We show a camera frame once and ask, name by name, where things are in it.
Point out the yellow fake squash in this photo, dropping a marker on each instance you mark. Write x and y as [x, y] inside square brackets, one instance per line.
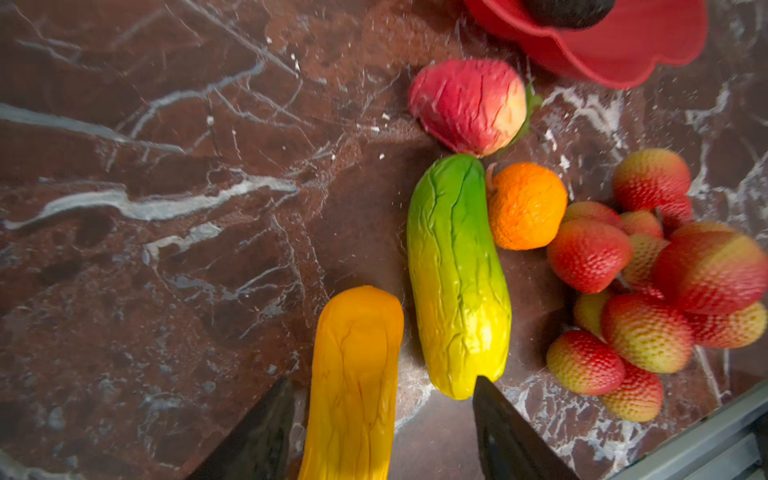
[354, 384]

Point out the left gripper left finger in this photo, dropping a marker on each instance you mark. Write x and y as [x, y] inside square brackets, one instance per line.
[258, 447]

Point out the dark fake avocado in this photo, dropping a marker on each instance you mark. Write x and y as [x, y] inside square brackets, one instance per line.
[568, 14]

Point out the aluminium mounting rail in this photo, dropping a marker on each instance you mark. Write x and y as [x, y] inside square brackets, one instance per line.
[730, 444]

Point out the green yellow fake cucumber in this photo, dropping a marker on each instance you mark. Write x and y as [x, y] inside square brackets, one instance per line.
[461, 297]

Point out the red flower-shaped fruit bowl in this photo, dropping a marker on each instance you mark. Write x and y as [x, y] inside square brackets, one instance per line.
[620, 52]

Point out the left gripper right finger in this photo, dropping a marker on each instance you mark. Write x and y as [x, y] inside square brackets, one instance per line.
[509, 448]

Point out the red fake strawberry with leaves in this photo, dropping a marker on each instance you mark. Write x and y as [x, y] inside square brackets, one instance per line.
[473, 106]

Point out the fake orange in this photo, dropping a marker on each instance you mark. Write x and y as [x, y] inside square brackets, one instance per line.
[526, 205]

